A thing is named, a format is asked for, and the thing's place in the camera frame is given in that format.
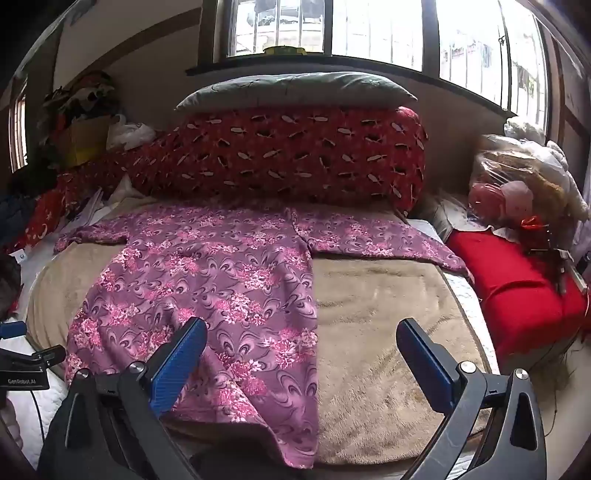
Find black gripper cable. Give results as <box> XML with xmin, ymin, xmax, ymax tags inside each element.
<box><xmin>28</xmin><ymin>390</ymin><xmax>47</xmax><ymax>439</ymax></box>

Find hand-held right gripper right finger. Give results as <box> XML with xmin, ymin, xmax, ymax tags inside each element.
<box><xmin>396</xmin><ymin>318</ymin><xmax>548</xmax><ymax>480</ymax></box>

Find white plastic bag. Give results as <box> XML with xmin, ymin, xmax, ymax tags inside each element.
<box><xmin>106</xmin><ymin>114</ymin><xmax>157</xmax><ymax>151</ymax></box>

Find cardboard box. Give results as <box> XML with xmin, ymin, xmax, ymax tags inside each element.
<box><xmin>58</xmin><ymin>115</ymin><xmax>114</xmax><ymax>169</ymax></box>

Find small side window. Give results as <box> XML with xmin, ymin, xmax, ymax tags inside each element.
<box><xmin>9</xmin><ymin>78</ymin><xmax>29</xmax><ymax>172</ymax></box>

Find red star print cloth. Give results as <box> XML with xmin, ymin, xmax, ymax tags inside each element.
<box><xmin>18</xmin><ymin>187</ymin><xmax>71</xmax><ymax>253</ymax></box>

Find dark blue clothes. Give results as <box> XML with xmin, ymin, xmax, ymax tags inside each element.
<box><xmin>0</xmin><ymin>182</ymin><xmax>38</xmax><ymax>247</ymax></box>

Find white crumpled cloth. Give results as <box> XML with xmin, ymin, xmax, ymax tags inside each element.
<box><xmin>69</xmin><ymin>174</ymin><xmax>140</xmax><ymax>228</ymax></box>

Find red cushion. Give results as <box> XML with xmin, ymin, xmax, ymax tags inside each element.
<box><xmin>445</xmin><ymin>228</ymin><xmax>590</xmax><ymax>360</ymax></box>

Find pile of mixed clothes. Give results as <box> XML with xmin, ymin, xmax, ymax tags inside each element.
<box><xmin>44</xmin><ymin>71</ymin><xmax>119</xmax><ymax>126</ymax></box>

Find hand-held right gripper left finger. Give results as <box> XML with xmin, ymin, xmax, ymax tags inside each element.
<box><xmin>54</xmin><ymin>318</ymin><xmax>208</xmax><ymax>480</ymax></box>

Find plastic bag of stuffed toys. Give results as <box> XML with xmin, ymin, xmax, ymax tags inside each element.
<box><xmin>468</xmin><ymin>134</ymin><xmax>583</xmax><ymax>232</ymax></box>

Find person's left hand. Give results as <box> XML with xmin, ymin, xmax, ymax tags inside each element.
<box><xmin>0</xmin><ymin>401</ymin><xmax>24</xmax><ymax>450</ymax></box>

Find grey pillow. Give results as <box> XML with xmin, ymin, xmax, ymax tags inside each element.
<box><xmin>174</xmin><ymin>71</ymin><xmax>419</xmax><ymax>114</ymax></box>

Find small metal stand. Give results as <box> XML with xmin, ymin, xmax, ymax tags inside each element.
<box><xmin>525</xmin><ymin>220</ymin><xmax>590</xmax><ymax>297</ymax></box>

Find red patterned blanket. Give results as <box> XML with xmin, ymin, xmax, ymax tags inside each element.
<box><xmin>55</xmin><ymin>106</ymin><xmax>428</xmax><ymax>219</ymax></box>

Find large barred window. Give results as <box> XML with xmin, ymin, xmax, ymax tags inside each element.
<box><xmin>201</xmin><ymin>0</ymin><xmax>556</xmax><ymax>121</ymax></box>

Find purple floral garment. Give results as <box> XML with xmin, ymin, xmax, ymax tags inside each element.
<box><xmin>54</xmin><ymin>203</ymin><xmax>472</xmax><ymax>470</ymax></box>

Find beige fleece blanket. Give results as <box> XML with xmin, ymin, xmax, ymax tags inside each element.
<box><xmin>28</xmin><ymin>194</ymin><xmax>500</xmax><ymax>468</ymax></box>

